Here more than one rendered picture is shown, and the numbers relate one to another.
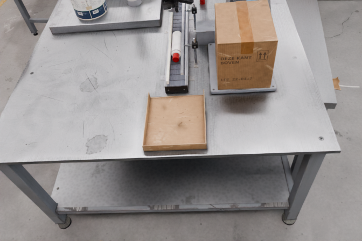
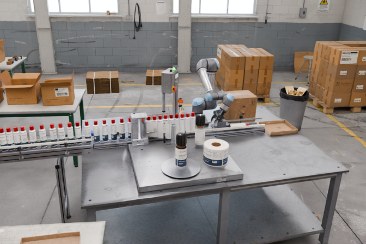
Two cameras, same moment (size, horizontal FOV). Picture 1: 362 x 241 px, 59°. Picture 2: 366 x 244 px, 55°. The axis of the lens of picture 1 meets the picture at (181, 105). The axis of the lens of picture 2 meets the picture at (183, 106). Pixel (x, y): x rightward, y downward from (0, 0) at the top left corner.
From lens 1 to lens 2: 4.05 m
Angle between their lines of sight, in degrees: 88
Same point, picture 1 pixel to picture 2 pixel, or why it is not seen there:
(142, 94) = (269, 138)
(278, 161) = not seen: hidden behind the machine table
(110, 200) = (300, 204)
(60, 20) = (232, 170)
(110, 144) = (302, 140)
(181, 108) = (270, 128)
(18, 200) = not seen: outside the picture
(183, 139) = (284, 126)
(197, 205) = not seen: hidden behind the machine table
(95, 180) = (294, 213)
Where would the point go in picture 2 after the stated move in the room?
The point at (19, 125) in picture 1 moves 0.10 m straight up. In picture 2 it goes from (318, 165) to (321, 154)
